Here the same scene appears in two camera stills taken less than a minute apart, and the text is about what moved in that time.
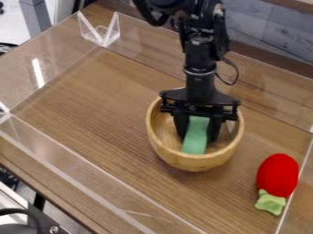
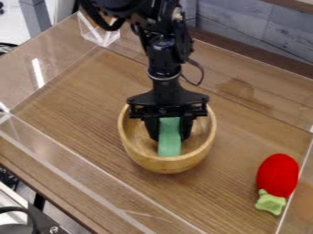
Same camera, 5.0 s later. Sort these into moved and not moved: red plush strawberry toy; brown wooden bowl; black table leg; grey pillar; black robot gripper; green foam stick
Moved: brown wooden bowl; green foam stick; black robot gripper
Not moved: red plush strawberry toy; grey pillar; black table leg
